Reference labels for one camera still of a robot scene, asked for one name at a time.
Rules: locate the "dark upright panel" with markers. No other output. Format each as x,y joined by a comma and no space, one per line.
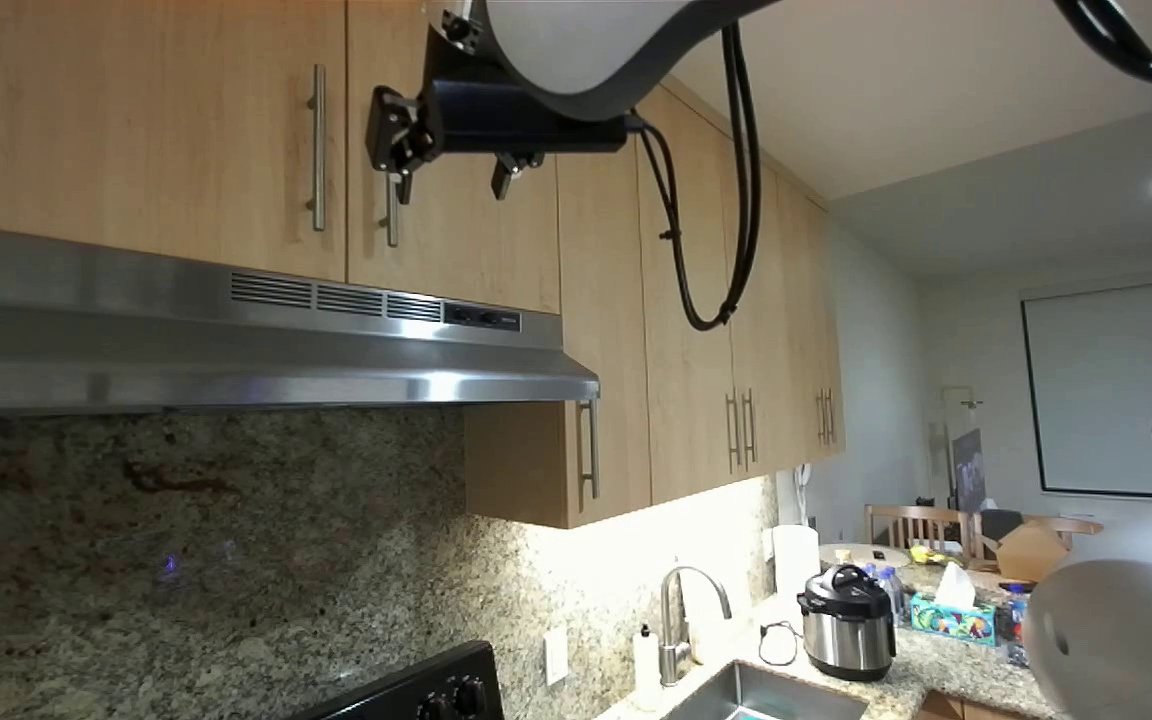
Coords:
967,472

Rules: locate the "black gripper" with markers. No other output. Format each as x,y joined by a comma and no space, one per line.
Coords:
436,83

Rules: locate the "white soap bottle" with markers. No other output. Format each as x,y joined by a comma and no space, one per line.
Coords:
646,661

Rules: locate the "plastic water bottle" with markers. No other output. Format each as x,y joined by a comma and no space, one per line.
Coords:
1012,627

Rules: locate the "green tissue box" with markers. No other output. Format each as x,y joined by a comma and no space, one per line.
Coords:
950,622

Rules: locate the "white paper towel roll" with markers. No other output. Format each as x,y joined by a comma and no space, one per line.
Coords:
799,561

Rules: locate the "wood cabinet side panel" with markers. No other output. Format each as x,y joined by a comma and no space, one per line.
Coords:
518,462

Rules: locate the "steel kitchen sink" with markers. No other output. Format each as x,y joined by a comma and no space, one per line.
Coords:
762,699

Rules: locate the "wooden chair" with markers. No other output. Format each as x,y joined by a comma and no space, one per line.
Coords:
887,525

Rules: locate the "steel kitchen faucet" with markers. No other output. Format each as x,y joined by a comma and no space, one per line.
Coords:
674,640

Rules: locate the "white wall outlet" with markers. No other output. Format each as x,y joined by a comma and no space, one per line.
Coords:
559,657

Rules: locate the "black stove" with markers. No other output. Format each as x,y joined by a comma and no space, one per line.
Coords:
429,695

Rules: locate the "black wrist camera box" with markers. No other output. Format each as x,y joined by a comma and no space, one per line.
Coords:
537,115

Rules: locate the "light wood cabinet door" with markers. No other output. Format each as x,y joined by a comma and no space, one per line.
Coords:
469,225
121,122

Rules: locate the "white wall board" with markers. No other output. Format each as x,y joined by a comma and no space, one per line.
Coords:
1108,384

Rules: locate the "stainless steel range hood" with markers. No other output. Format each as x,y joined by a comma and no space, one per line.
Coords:
201,345

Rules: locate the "steel black pressure cooker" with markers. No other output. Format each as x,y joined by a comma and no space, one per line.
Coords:
844,632

